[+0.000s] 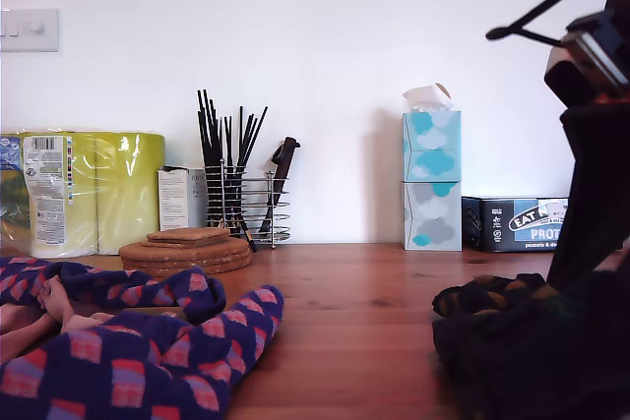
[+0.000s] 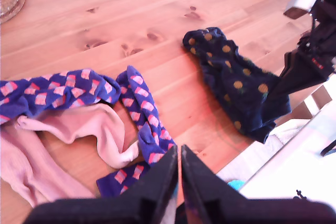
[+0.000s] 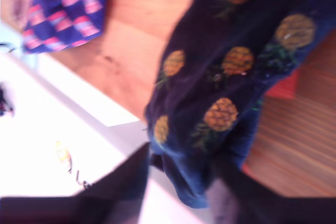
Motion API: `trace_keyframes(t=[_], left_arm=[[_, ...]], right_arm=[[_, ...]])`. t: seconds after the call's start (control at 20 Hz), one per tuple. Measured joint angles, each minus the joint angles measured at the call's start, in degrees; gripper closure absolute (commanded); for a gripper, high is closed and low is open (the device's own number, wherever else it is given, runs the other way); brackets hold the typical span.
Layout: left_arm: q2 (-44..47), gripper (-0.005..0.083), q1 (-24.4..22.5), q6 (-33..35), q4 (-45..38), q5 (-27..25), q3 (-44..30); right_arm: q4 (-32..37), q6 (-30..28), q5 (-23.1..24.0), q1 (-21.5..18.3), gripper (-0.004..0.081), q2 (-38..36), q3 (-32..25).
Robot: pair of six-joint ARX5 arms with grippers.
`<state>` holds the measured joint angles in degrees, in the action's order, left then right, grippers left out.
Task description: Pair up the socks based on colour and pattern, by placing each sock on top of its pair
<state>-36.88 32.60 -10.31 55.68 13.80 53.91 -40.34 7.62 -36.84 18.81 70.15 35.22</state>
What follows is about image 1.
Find navy sock with brown dots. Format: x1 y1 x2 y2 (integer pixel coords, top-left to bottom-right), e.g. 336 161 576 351
431 274 630 328
432 311 630 420

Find purple sock with pink squares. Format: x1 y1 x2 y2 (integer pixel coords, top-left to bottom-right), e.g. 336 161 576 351
0 256 227 326
0 283 285 420

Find plain pink ribbed sock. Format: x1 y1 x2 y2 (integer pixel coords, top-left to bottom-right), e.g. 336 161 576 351
0 302 56 362
36 275 179 335

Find black protein bar box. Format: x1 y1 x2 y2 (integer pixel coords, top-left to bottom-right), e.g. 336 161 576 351
461 195 571 254

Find blue cloud tissue box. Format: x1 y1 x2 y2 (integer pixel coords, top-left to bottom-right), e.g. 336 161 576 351
402 109 463 184

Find white tissue sheet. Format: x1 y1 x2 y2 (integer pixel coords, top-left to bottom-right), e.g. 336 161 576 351
402 83 455 114

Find grey cloud tissue box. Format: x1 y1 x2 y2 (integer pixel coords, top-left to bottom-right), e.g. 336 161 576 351
403 180 464 252

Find black tipped wooden brush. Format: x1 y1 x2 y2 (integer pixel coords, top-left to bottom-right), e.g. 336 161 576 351
238 219 259 254

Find round cork trivet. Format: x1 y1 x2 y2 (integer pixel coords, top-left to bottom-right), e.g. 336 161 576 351
119 237 250 262
120 248 254 269
122 261 254 279

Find square cork coaster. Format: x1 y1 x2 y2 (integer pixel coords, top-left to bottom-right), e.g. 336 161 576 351
157 226 231 240
146 231 230 248

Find small white carton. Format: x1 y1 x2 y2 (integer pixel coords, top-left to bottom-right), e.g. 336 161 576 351
157 166 208 232

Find yellow paper towel pack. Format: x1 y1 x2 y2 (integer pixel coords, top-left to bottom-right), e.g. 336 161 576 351
0 129 166 260

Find chrome wire utensil holder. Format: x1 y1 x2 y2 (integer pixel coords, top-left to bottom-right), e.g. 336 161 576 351
204 157 292 249

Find white wall switch plate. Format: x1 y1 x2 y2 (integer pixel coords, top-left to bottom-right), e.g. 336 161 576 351
0 8 61 54

